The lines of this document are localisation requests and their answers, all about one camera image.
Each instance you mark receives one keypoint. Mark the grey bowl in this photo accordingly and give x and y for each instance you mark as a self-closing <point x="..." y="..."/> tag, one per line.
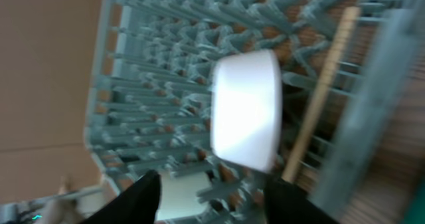
<point x="246" y="109"/>

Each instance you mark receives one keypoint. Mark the teal serving tray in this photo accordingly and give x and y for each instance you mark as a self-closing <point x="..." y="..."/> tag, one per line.
<point x="415" y="212"/>

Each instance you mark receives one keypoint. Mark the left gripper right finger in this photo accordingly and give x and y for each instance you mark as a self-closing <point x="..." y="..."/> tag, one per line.
<point x="286" y="203"/>

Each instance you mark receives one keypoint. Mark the wooden chopstick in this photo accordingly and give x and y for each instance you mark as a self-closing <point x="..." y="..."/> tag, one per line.
<point x="325" y="81"/>

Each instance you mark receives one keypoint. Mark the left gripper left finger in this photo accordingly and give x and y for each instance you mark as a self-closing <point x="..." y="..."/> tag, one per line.
<point x="138" y="204"/>

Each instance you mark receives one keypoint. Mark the grey plastic dish rack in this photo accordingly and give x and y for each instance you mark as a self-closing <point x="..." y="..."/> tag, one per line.
<point x="149" y="102"/>

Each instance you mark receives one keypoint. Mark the white cup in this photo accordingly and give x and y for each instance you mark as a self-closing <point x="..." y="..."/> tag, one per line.
<point x="179" y="196"/>

